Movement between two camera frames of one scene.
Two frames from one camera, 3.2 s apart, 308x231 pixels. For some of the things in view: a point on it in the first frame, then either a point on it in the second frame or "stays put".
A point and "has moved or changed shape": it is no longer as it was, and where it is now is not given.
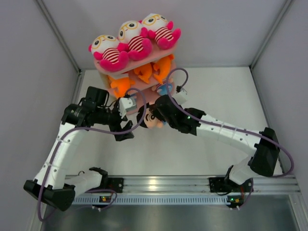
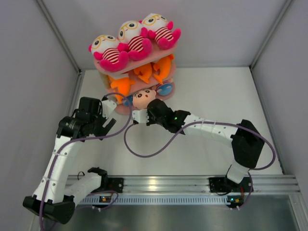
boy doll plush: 150,120 has moved or changed shape
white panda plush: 160,29 stays put
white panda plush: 108,58 stays put
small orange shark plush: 146,71 stays put
